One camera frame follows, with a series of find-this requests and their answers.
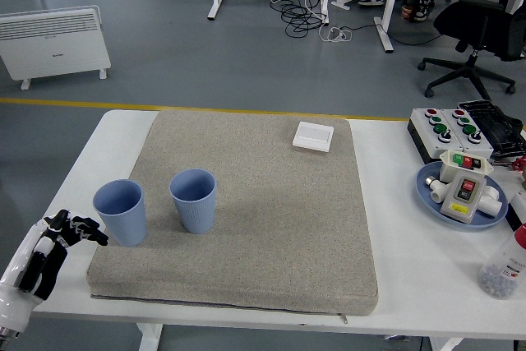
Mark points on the cream three-button switch box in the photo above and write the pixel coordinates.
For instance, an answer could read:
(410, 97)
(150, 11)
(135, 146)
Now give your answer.
(464, 160)

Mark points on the blue ribbed plastic cup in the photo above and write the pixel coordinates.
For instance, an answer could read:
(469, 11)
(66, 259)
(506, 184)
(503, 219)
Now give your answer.
(193, 211)
(123, 219)

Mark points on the large white panel heater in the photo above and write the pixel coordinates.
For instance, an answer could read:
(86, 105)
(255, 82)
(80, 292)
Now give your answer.
(53, 47)

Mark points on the white pipe fitting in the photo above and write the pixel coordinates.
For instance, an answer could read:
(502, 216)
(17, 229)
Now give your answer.
(491, 203)
(436, 191)

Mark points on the grey-brown cushion mat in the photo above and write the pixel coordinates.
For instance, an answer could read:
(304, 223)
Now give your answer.
(255, 223)

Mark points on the white push-button control box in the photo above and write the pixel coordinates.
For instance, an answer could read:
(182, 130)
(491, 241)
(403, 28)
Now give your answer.
(481, 147)
(423, 127)

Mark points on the black padded office chair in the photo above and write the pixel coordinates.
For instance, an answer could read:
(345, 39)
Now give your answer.
(481, 26)

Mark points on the brown cup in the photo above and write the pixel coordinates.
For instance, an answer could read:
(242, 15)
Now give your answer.
(407, 12)

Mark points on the white and black box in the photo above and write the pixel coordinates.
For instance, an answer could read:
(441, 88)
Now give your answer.
(518, 211)

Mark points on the cream two-button power switch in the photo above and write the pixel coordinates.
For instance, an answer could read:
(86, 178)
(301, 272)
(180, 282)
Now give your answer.
(460, 199)

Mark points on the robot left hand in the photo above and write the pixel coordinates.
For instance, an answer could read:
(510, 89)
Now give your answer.
(16, 269)

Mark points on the black plastic tool tray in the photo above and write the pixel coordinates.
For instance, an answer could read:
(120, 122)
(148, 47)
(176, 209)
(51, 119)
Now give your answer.
(499, 125)

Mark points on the small red object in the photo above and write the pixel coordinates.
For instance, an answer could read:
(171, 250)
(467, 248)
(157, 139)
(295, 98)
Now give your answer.
(521, 163)

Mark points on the blue plate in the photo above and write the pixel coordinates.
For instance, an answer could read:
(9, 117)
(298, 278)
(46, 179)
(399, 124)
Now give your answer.
(427, 199)

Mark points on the white table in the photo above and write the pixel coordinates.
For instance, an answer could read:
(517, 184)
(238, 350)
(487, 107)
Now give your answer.
(411, 264)

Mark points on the clear bottle with red cap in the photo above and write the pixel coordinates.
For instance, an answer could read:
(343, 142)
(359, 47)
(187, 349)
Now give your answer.
(501, 273)

